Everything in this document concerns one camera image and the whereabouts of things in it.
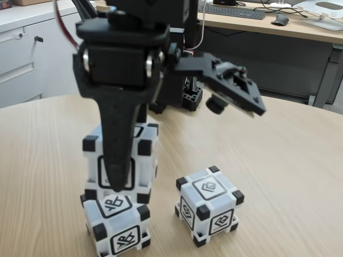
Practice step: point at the white cube lightning glyph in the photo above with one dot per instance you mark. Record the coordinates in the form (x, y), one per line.
(144, 166)

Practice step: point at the white cube layered squares glyph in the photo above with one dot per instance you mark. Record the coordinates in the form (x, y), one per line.
(209, 203)

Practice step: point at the white filing cabinet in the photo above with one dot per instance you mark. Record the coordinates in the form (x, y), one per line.
(40, 67)

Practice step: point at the white cube crossed glyph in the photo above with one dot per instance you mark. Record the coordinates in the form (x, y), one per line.
(120, 217)

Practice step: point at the black cabinet key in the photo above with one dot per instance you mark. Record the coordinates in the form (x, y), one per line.
(38, 38)

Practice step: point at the brown cardboard box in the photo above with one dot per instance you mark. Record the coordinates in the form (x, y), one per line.
(32, 2)

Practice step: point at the small black desk device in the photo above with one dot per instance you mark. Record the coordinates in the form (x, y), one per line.
(225, 2)

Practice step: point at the dark computer keyboard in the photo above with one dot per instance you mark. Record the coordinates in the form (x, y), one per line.
(235, 13)

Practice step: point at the dark computer mouse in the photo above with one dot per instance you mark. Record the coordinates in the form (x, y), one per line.
(280, 19)

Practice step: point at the wooden office desk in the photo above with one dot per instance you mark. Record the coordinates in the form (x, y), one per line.
(294, 32)

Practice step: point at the white round monitor base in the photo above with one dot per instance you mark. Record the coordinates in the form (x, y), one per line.
(280, 4)

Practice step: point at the white laptop stand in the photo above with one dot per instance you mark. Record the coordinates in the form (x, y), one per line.
(324, 13)

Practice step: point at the black gripper camera with mount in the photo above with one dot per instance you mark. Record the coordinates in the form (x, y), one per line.
(230, 80)

